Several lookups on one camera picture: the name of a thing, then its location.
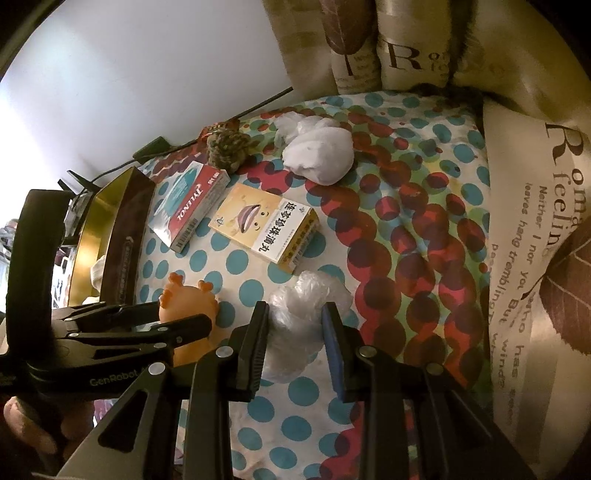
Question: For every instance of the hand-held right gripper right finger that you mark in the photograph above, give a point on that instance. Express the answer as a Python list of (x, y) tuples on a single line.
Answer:
[(332, 357)]

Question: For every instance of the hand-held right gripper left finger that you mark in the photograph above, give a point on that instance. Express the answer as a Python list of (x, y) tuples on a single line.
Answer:
[(253, 353)]

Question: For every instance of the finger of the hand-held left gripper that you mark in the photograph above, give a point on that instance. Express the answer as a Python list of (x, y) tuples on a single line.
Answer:
[(120, 314), (184, 328)]

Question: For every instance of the orange toy figure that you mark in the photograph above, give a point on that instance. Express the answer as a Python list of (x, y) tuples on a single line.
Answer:
[(184, 300)]

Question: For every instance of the clear plastic bag bundle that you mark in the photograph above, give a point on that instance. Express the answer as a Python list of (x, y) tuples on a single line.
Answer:
[(295, 314)]

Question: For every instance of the brown box with gold lining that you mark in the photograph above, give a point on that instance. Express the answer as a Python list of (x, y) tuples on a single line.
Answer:
[(124, 240)]

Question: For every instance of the red white medicine box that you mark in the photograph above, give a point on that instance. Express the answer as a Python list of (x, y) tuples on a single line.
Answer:
[(194, 207)]

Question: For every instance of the yellow medicine box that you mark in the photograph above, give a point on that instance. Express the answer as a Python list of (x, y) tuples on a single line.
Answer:
[(258, 221)]

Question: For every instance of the red candy packet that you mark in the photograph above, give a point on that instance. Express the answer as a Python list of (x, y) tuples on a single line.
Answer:
[(207, 133)]

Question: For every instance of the white plastic bag bundle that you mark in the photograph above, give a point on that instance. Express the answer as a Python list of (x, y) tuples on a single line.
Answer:
[(318, 157)]

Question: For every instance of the person's left hand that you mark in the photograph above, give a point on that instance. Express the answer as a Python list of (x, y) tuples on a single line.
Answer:
[(25, 420)]

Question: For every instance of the white blue printed cloth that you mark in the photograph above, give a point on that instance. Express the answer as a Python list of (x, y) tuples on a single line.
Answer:
[(8, 244)]

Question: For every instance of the white crumpled paper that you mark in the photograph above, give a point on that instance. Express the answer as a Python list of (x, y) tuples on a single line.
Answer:
[(99, 272)]

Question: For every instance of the polka dot bed sheet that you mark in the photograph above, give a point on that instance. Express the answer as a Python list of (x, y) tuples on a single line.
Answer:
[(415, 230)]

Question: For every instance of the brown plush hedgehog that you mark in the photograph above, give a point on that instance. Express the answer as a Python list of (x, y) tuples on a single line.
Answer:
[(226, 150)]

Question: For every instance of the beige leaf print pillow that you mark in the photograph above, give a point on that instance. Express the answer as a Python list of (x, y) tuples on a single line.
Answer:
[(415, 50), (545, 277), (351, 46)]

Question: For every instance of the leaf print back cushions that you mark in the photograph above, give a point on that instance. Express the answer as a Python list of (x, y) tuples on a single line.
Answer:
[(531, 55)]

